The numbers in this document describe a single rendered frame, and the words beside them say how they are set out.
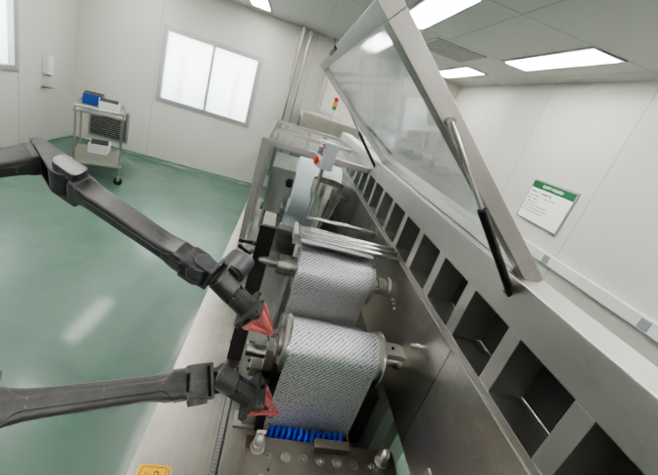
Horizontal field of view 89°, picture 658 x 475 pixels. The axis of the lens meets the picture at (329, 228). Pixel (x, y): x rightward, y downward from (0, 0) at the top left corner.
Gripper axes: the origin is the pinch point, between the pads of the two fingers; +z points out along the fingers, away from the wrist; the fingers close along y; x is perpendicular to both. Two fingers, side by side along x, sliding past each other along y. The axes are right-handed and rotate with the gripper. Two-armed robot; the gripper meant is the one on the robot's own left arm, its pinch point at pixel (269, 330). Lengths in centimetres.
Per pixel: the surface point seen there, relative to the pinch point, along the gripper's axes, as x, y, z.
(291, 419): -9.7, 7.0, 21.6
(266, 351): -4.5, 0.3, 4.3
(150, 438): -42.7, 5.7, 3.2
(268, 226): 11.2, -24.1, -17.3
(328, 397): 2.5, 7.3, 21.7
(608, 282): 160, -147, 212
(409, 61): 56, 25, -34
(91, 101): -172, -413, -210
